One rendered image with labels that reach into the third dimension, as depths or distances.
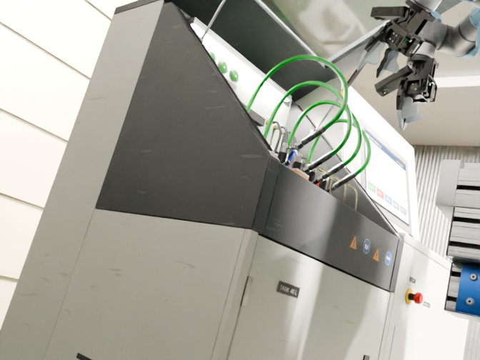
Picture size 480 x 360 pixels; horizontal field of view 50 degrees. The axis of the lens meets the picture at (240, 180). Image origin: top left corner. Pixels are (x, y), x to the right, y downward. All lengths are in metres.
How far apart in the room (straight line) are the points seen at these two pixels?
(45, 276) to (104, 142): 0.42
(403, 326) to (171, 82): 1.01
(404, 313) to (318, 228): 0.57
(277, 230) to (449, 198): 0.35
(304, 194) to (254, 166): 0.15
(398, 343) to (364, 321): 0.24
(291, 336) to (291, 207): 0.29
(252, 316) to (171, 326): 0.18
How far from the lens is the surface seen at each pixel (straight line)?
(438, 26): 1.63
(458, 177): 1.01
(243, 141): 1.14
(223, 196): 1.12
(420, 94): 1.52
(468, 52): 1.66
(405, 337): 1.74
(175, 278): 1.15
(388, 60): 1.47
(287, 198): 1.12
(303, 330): 1.24
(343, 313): 1.38
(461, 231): 0.98
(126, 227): 1.34
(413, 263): 1.73
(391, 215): 2.15
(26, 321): 1.61
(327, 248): 1.27
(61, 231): 1.59
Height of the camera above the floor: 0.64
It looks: 13 degrees up
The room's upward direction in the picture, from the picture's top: 15 degrees clockwise
